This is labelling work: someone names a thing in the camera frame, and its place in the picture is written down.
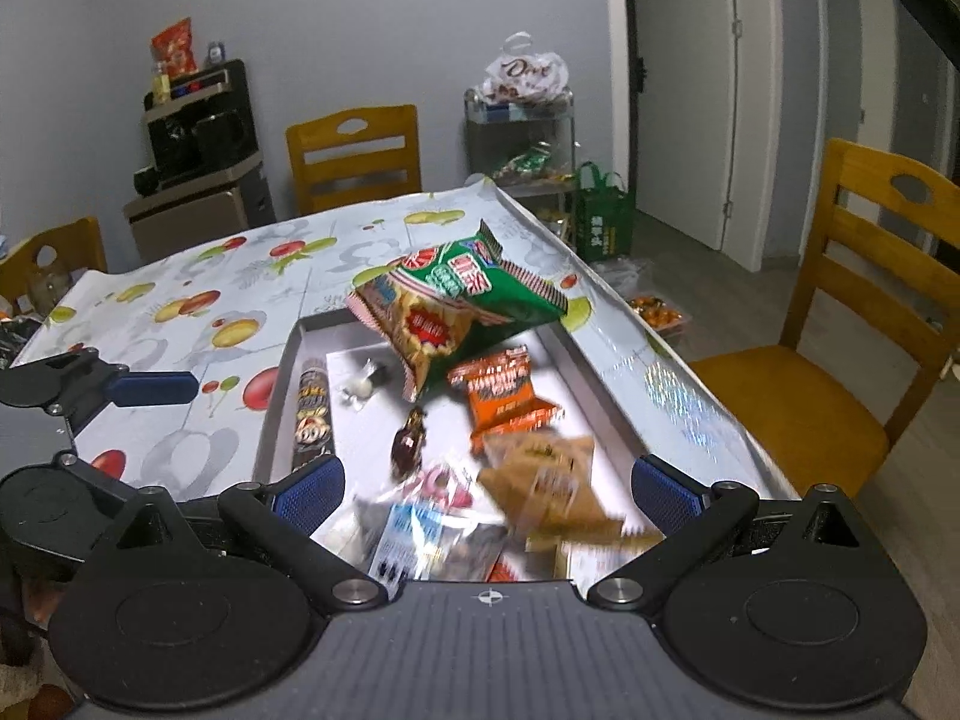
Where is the clear bag of seeds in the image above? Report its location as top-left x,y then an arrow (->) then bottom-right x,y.
351,497 -> 512,584

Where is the brown pastry packet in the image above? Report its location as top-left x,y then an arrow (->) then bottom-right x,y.
478,433 -> 625,542

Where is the brown gold candy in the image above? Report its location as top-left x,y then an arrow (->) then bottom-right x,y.
388,403 -> 430,482

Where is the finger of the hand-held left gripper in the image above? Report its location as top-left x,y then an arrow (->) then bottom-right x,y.
51,355 -> 201,430
55,452 -> 155,515

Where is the white plastic shopping bag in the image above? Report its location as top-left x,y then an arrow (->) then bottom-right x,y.
478,32 -> 572,107

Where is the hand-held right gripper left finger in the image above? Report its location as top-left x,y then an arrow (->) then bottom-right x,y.
79,456 -> 391,612

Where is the orange snack packet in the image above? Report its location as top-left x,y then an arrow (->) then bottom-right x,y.
447,346 -> 565,439

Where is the black grey water dispenser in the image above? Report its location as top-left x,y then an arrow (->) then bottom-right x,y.
122,58 -> 276,265

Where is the green candy bag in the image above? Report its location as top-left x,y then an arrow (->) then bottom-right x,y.
497,145 -> 554,182

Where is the green tote bag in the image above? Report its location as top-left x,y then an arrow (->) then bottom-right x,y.
572,160 -> 636,265

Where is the glass jar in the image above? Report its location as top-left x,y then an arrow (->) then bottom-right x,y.
28,261 -> 74,310

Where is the metal trolley rack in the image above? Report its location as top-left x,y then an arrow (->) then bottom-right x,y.
463,85 -> 580,242

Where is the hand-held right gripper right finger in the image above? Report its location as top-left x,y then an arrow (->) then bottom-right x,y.
589,456 -> 897,612

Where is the crumpled dark foil bag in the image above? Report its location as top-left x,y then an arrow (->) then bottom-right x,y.
0,313 -> 40,370

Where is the wooden chair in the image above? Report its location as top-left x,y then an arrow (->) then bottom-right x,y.
285,103 -> 424,216
688,137 -> 960,497
0,216 -> 111,317

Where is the red snack bag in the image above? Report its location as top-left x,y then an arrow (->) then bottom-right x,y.
150,17 -> 201,77

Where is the tray of orange snacks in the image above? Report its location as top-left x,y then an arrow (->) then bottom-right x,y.
625,291 -> 689,336

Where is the clear pink cartoon packet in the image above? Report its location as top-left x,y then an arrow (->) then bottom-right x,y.
396,463 -> 482,512

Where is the black candy tube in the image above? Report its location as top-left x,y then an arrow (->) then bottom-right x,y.
289,355 -> 336,471

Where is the small silver candy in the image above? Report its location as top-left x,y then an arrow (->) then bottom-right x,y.
337,358 -> 389,411

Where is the white door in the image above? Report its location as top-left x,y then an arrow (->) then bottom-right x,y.
720,0 -> 830,276

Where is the green shrimp cracker bag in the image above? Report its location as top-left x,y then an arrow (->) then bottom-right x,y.
343,217 -> 571,404

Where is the fruit print tablecloth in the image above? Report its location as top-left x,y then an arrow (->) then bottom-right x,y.
13,175 -> 801,505

